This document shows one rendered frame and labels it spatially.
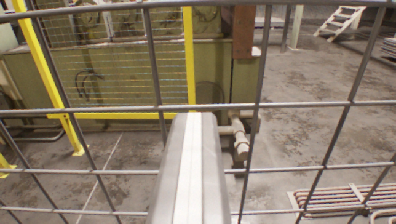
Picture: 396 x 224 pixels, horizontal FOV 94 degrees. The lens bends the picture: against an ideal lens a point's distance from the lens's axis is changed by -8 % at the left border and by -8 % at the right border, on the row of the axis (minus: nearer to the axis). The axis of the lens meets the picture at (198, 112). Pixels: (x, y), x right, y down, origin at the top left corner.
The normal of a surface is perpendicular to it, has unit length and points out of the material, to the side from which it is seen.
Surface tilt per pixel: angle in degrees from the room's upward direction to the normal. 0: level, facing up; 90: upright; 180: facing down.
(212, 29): 90
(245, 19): 90
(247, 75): 90
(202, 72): 90
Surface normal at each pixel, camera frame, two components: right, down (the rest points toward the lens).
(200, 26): 0.00, 0.52
